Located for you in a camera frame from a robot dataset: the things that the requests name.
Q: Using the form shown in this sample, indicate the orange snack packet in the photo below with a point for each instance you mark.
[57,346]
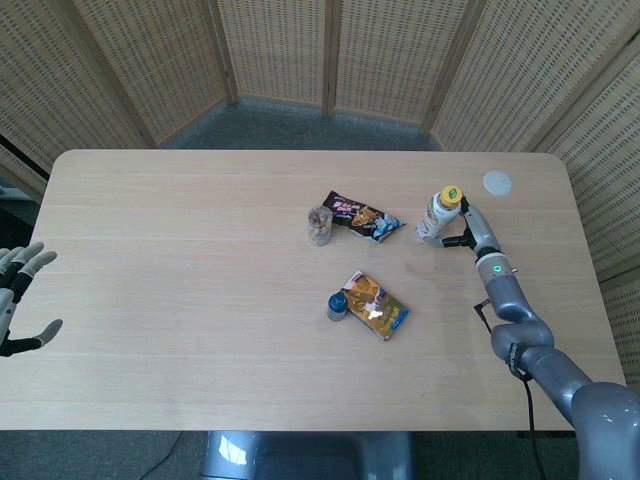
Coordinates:
[377,305]

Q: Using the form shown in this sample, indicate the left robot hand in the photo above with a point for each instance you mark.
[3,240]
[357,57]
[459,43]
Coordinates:
[20,295]

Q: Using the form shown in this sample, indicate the woven folding screen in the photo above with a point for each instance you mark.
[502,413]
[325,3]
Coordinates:
[320,60]

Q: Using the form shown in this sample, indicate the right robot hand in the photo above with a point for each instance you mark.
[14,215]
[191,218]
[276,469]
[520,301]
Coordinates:
[477,231]

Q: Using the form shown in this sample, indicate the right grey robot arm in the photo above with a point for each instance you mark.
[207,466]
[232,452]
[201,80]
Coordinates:
[545,350]

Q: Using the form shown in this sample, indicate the clear jar of biscuit sticks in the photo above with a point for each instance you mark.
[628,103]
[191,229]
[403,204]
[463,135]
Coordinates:
[318,227]

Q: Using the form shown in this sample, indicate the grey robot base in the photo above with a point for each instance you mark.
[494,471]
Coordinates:
[305,455]

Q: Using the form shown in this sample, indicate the dark snack bag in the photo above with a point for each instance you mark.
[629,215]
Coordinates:
[362,216]

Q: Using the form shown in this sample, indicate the white drink bottle yellow cap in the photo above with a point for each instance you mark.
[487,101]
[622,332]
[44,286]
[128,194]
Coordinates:
[439,216]

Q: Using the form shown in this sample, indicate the small blue-lidded can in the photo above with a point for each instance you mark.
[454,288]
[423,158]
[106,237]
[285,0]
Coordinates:
[337,306]

